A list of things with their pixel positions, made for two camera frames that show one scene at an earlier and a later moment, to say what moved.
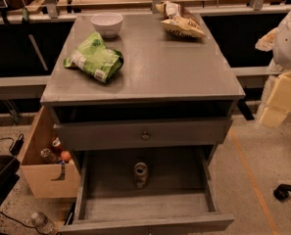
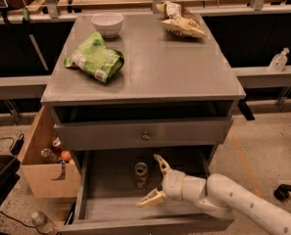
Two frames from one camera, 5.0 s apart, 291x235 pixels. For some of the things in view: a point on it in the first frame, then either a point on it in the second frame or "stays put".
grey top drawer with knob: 142,134 stays put
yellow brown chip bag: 179,21 stays put
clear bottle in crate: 48,157 stays put
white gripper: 289,46 -> 172,182
